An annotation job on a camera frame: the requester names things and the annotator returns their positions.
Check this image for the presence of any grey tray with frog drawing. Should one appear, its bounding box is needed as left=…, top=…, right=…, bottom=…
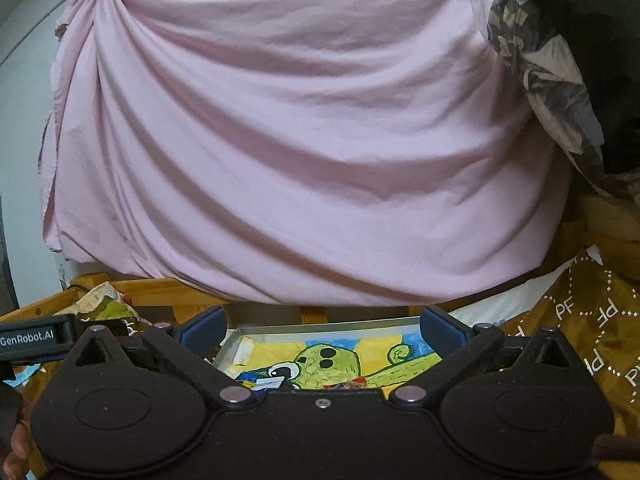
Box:
left=213, top=318, right=440, bottom=393

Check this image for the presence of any pink draped sheet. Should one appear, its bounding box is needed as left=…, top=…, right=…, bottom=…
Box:
left=39, top=0, right=570, bottom=306

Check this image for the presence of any person's left hand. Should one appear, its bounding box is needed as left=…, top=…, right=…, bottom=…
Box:
left=1, top=401, right=34, bottom=480

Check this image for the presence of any brown patterned blanket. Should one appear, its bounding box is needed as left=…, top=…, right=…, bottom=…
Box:
left=14, top=246, right=640, bottom=480

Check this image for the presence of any dark green cloth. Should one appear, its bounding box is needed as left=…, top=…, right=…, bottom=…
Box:
left=533, top=0, right=639, bottom=174

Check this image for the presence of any grey floral bedding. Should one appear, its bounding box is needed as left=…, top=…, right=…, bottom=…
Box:
left=466, top=0, right=639, bottom=202

